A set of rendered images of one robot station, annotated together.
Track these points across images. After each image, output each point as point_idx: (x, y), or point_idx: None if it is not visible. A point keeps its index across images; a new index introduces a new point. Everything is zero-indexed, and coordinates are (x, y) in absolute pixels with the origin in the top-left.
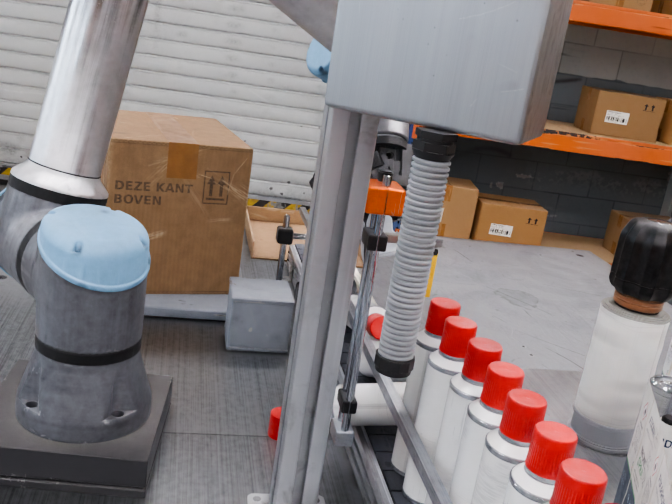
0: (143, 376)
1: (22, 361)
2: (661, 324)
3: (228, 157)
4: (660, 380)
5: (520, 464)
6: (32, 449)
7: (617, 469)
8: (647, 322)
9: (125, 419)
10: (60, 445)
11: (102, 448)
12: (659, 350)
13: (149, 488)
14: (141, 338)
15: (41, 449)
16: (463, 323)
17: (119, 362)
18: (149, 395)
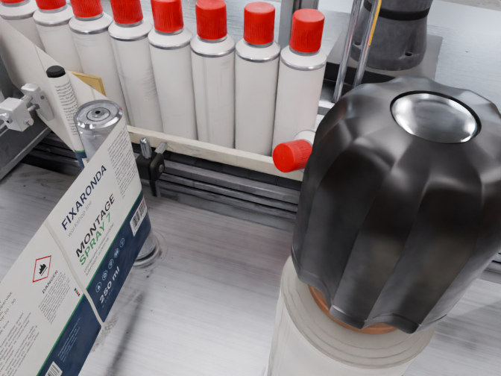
0: (382, 38)
1: (440, 37)
2: (281, 287)
3: None
4: (111, 113)
5: (106, 14)
6: (341, 33)
7: (235, 348)
8: (289, 258)
9: (354, 47)
10: (343, 40)
11: (339, 50)
12: (281, 339)
13: (329, 86)
14: (394, 13)
15: (340, 35)
16: (256, 7)
17: (369, 11)
18: (379, 54)
